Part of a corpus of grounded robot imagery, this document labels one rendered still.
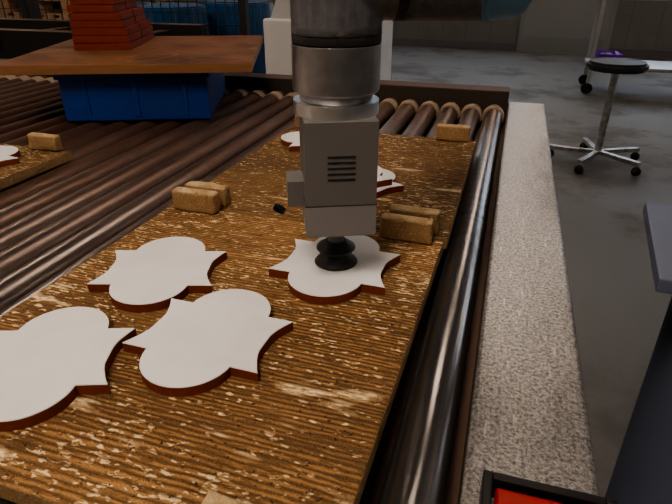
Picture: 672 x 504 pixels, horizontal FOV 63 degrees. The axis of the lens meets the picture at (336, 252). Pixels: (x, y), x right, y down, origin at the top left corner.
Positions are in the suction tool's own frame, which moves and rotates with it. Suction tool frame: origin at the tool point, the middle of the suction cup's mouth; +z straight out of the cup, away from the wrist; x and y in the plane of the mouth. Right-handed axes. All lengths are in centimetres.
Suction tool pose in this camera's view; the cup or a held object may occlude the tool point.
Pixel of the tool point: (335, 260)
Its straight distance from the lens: 55.3
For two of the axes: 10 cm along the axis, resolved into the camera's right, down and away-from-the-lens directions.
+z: 0.0, 8.9, 4.6
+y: 1.1, 4.6, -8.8
